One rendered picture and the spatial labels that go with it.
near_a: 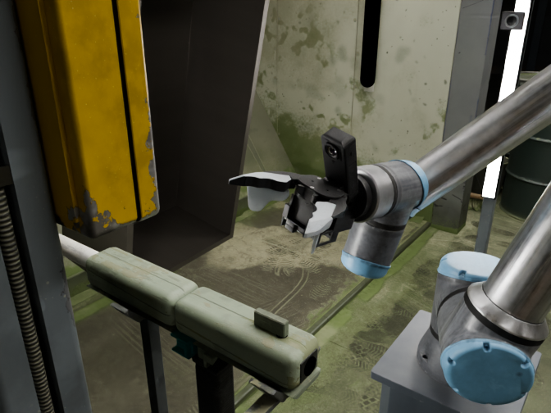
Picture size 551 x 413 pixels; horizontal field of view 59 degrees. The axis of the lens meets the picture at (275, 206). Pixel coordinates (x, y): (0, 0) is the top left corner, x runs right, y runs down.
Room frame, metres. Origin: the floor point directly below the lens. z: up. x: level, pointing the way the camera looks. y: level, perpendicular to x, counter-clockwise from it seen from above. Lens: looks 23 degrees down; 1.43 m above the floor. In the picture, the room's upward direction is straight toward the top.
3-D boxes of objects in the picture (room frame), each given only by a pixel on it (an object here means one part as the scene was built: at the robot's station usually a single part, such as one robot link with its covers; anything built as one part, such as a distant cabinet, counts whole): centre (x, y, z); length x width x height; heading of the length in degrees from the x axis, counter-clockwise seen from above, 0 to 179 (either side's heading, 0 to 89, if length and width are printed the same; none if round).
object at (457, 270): (0.91, -0.43, 0.83); 0.17 x 0.15 x 0.18; 166
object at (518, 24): (2.07, -0.94, 1.35); 0.09 x 0.07 x 0.07; 53
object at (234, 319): (0.49, 0.16, 1.05); 0.49 x 0.05 x 0.23; 53
